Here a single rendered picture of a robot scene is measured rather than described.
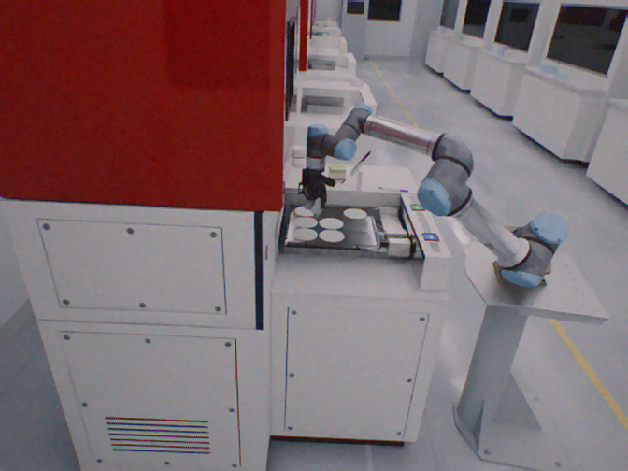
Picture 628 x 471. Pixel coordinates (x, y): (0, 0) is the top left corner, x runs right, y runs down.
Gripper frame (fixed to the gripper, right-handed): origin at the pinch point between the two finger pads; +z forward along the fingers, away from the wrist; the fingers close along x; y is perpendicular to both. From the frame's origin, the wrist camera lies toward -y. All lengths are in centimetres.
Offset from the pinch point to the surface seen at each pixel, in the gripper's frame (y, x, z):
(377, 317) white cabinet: 4.4, 40.2, 23.8
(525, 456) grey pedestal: -51, 87, 96
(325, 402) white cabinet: 16, 30, 68
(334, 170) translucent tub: -29.4, -22.7, -5.2
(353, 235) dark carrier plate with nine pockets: -9.3, 12.3, 7.4
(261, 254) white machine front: 47, 30, -12
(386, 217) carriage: -36.4, 5.7, 9.3
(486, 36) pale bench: -772, -399, -11
